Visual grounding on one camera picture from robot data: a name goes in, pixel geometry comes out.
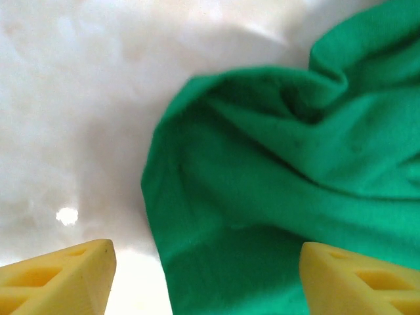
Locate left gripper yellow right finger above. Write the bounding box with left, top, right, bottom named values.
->
left=299, top=241, right=420, bottom=315

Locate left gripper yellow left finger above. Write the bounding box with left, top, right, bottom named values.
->
left=0, top=238, right=117, bottom=315

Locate green t-shirt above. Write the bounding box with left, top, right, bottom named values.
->
left=140, top=0, right=420, bottom=315

